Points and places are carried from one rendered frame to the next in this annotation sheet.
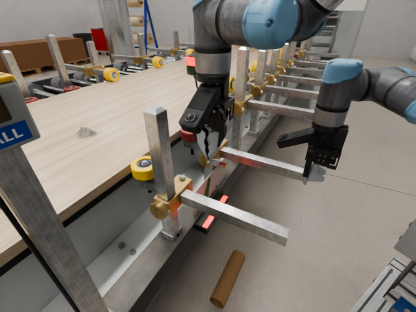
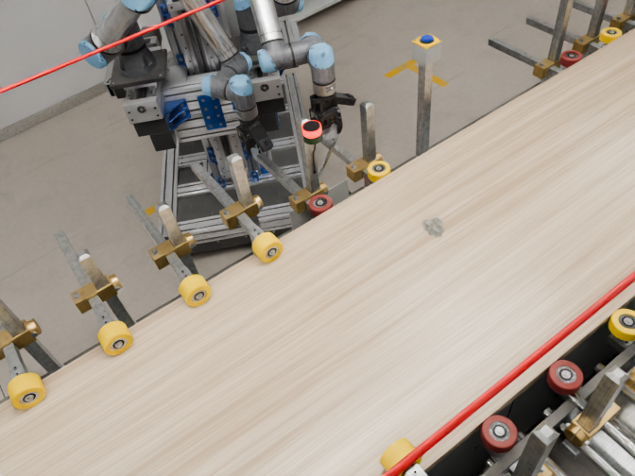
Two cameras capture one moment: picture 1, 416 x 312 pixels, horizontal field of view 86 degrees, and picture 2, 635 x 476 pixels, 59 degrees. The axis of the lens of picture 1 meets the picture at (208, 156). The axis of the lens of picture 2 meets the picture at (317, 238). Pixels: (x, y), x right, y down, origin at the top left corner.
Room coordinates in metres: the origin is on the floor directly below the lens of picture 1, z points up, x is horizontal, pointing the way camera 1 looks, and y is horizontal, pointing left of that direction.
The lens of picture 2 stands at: (1.86, 0.75, 2.21)
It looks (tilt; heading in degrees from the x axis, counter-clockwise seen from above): 48 degrees down; 213
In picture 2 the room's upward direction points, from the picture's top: 9 degrees counter-clockwise
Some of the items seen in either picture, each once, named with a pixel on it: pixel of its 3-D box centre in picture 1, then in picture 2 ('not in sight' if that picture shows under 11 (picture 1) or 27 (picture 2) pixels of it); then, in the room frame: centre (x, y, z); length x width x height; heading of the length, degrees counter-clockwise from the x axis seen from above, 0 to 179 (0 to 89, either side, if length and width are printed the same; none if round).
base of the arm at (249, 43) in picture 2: not in sight; (255, 34); (0.12, -0.51, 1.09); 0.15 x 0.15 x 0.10
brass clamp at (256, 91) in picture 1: (259, 88); (173, 249); (1.11, -0.26, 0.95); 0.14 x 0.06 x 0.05; 151
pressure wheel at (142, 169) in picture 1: (147, 177); (379, 178); (0.52, 0.18, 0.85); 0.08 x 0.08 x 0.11
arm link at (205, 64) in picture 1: (211, 62); (325, 86); (0.49, -0.01, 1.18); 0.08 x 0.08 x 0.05
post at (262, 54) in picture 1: (257, 100); (184, 257); (1.09, -0.25, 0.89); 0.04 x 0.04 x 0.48; 61
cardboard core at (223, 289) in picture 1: (228, 277); not in sight; (0.66, -0.12, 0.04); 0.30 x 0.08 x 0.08; 151
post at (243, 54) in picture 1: (239, 110); (248, 212); (0.88, -0.13, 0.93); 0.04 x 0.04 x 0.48; 61
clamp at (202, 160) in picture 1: (212, 151); (309, 196); (0.68, -0.02, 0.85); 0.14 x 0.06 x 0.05; 151
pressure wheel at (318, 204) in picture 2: (191, 141); (321, 212); (0.74, 0.06, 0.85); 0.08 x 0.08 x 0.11
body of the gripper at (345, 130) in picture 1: (324, 143); (249, 127); (0.53, -0.32, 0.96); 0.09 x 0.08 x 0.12; 62
